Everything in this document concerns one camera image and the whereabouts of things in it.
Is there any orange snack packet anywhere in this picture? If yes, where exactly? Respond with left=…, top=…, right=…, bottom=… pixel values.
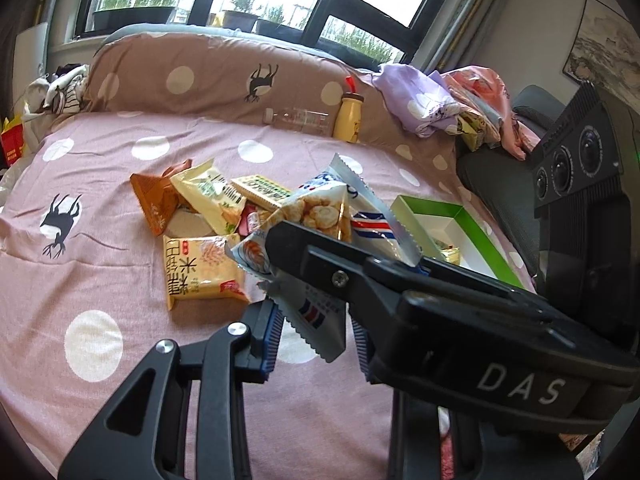
left=129, top=158, right=194, bottom=236

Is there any framed landscape painting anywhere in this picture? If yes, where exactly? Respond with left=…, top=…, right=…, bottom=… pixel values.
left=563, top=0, right=639, bottom=99

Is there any red milk tea snack packet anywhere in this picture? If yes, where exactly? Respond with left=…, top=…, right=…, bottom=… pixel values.
left=238, top=202, right=271, bottom=237

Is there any pale yellow chips packet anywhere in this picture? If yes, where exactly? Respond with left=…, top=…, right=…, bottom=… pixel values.
left=170, top=159, right=246, bottom=235

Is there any red yellow paper bag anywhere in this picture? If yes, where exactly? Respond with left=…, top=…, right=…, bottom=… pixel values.
left=1, top=115, right=25, bottom=167

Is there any striped cloth pile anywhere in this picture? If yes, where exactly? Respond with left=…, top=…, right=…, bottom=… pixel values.
left=22, top=64, right=89, bottom=122

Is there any yellow bear bottle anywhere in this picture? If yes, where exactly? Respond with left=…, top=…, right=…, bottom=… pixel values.
left=332, top=75, right=364, bottom=143

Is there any green yellow biscuit packet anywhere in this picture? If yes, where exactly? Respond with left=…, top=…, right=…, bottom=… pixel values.
left=231, top=174, right=292, bottom=212

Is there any gold snack packet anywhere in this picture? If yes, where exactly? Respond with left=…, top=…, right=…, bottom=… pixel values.
left=434, top=240, right=461, bottom=266

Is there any blue white peanut snack bag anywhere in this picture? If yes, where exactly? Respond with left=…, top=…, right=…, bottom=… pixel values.
left=227, top=154, right=422, bottom=363

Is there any yellow rice cracker packet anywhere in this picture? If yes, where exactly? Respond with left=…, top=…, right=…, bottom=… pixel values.
left=163, top=233, right=248, bottom=311

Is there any green white cardboard box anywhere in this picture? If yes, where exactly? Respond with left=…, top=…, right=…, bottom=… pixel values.
left=392, top=195, right=524, bottom=288

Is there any pink polka dot bedsheet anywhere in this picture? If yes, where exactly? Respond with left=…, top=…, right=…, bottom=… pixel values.
left=1, top=32, right=532, bottom=474

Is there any clear plastic bottle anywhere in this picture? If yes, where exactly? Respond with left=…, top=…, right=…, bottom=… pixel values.
left=262, top=107, right=329, bottom=134

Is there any dark grey sofa cushion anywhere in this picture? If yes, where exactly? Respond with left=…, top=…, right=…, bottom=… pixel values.
left=457, top=84, right=564, bottom=276

